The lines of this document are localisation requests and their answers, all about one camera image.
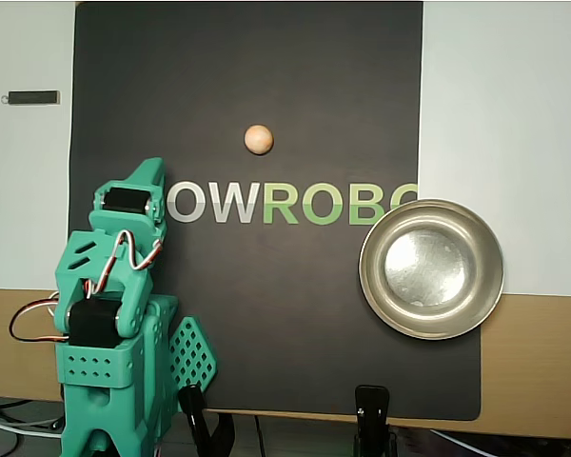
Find teal gripper body with motor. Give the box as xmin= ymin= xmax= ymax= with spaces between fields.
xmin=89 ymin=182 xmax=167 ymax=240

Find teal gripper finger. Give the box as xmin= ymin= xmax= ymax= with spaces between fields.
xmin=131 ymin=158 xmax=169 ymax=229

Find wooden ball with black base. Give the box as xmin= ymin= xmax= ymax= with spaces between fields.
xmin=243 ymin=124 xmax=275 ymax=156

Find metal bowl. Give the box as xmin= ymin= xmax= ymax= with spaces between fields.
xmin=359 ymin=198 xmax=505 ymax=341

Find black mat with WOWROBO print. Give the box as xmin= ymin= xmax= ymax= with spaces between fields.
xmin=60 ymin=1 xmax=482 ymax=423

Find black table clamp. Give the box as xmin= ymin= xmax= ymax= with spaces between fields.
xmin=178 ymin=384 xmax=237 ymax=457

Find right black clamp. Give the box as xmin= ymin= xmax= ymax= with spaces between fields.
xmin=353 ymin=384 xmax=396 ymax=457

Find white paper sheet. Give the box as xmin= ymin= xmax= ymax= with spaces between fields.
xmin=0 ymin=0 xmax=571 ymax=299

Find red white black servo cable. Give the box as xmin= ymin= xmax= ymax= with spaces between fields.
xmin=9 ymin=292 xmax=72 ymax=344
xmin=83 ymin=230 xmax=166 ymax=299

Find small black stick with ring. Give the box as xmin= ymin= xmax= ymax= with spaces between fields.
xmin=0 ymin=89 xmax=62 ymax=107

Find thin black cable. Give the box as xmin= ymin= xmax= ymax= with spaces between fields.
xmin=251 ymin=413 xmax=267 ymax=457

